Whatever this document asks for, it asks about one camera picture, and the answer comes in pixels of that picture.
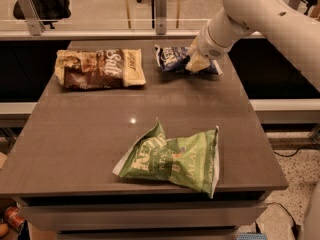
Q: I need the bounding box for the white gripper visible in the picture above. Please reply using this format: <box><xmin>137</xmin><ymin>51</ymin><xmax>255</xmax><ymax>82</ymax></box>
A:
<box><xmin>185</xmin><ymin>20</ymin><xmax>233</xmax><ymax>72</ymax></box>

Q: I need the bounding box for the blue chip bag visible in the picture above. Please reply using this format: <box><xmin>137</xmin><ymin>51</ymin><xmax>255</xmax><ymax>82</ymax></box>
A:
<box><xmin>154</xmin><ymin>43</ymin><xmax>223</xmax><ymax>76</ymax></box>

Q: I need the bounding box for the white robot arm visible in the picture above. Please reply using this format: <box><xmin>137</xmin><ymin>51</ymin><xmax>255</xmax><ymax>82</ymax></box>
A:
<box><xmin>189</xmin><ymin>0</ymin><xmax>320</xmax><ymax>91</ymax></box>

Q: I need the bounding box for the green jalapeno chip bag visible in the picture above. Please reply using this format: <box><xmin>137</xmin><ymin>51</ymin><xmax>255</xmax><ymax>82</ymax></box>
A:
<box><xmin>113</xmin><ymin>121</ymin><xmax>220</xmax><ymax>198</ymax></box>

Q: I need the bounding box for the brown sea salt chip bag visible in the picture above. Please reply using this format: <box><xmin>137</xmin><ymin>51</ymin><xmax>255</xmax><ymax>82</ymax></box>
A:
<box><xmin>54</xmin><ymin>49</ymin><xmax>146</xmax><ymax>90</ymax></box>

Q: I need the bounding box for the dark bag on floor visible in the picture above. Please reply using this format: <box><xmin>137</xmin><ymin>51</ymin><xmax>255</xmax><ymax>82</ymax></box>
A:
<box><xmin>13</xmin><ymin>0</ymin><xmax>72</xmax><ymax>30</ymax></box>

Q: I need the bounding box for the glass barrier panel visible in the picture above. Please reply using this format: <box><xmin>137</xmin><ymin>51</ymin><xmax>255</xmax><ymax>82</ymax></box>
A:
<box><xmin>0</xmin><ymin>0</ymin><xmax>222</xmax><ymax>31</ymax></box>

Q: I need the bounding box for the blue object at bottom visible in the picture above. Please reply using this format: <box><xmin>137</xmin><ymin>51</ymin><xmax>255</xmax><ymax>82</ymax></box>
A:
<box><xmin>236</xmin><ymin>233</ymin><xmax>268</xmax><ymax>240</ymax></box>

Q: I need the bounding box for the grey drawer cabinet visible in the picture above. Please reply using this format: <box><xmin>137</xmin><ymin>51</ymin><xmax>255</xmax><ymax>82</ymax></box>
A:
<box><xmin>18</xmin><ymin>191</ymin><xmax>266</xmax><ymax>232</ymax></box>

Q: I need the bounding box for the red soda can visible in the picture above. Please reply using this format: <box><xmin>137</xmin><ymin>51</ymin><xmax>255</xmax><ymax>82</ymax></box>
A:
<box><xmin>4</xmin><ymin>206</ymin><xmax>25</xmax><ymax>233</ymax></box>

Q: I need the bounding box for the middle metal bracket post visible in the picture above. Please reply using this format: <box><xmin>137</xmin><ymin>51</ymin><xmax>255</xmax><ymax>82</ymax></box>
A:
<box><xmin>155</xmin><ymin>0</ymin><xmax>167</xmax><ymax>35</ymax></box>

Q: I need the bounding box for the left metal bracket post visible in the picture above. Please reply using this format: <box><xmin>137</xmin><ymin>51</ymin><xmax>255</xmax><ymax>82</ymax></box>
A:
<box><xmin>17</xmin><ymin>0</ymin><xmax>44</xmax><ymax>36</ymax></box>

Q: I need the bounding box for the black power cable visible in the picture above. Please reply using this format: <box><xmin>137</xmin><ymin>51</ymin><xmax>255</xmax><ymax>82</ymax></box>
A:
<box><xmin>266</xmin><ymin>202</ymin><xmax>299</xmax><ymax>238</ymax></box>

